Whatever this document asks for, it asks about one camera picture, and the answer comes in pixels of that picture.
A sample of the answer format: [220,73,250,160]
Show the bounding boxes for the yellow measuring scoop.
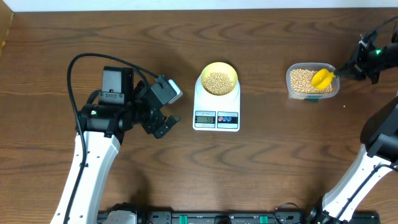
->
[311,68,335,90]

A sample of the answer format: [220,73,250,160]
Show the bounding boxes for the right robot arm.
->
[306,30,397,223]

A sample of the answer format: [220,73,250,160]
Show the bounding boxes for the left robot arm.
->
[52,67,183,223]

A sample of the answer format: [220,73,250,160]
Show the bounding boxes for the white digital kitchen scale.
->
[192,75,241,132]

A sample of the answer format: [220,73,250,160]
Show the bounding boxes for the soybeans in bowl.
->
[203,72,233,96]

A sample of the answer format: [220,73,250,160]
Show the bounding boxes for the yellow plastic bowl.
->
[200,62,238,94]

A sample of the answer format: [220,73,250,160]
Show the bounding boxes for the clear plastic container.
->
[286,62,340,100]

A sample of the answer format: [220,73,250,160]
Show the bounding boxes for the soybeans in container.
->
[290,69,333,94]

